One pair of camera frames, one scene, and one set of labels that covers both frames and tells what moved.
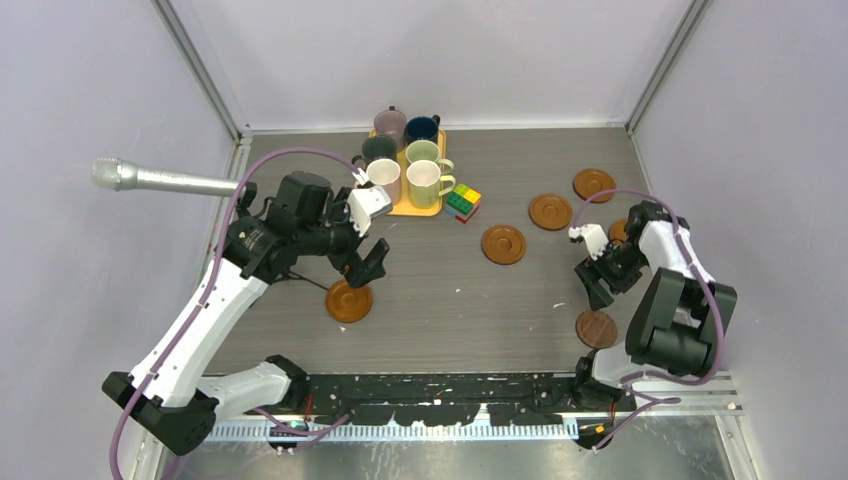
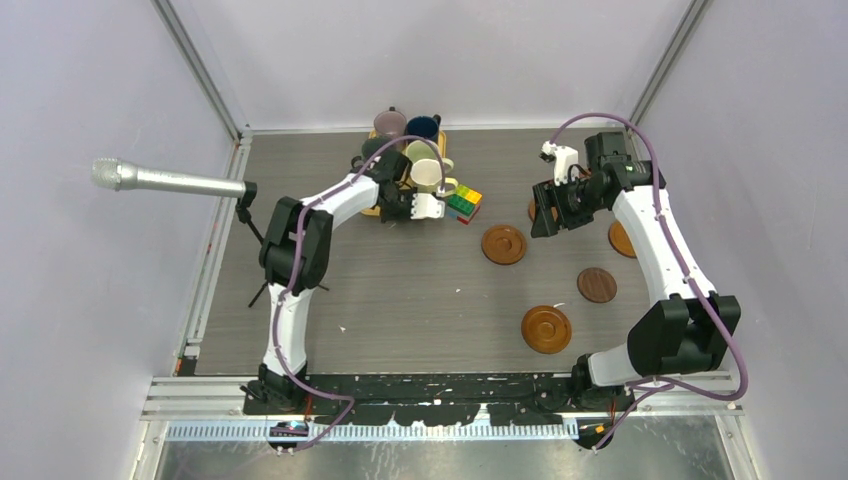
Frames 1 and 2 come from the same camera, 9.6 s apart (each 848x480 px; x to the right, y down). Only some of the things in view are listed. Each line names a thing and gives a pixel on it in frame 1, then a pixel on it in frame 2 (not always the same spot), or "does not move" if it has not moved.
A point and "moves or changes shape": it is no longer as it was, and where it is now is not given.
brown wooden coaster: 617,232 does not move
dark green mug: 373,148 does not move
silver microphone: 121,175 does not move
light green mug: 426,150 does not move
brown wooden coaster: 348,304 -> 546,329
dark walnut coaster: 596,329 moves or changes shape
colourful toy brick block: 462,203 does not move
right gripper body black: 619,267 -> 574,202
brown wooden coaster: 503,245 does not move
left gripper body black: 340,239 -> 400,210
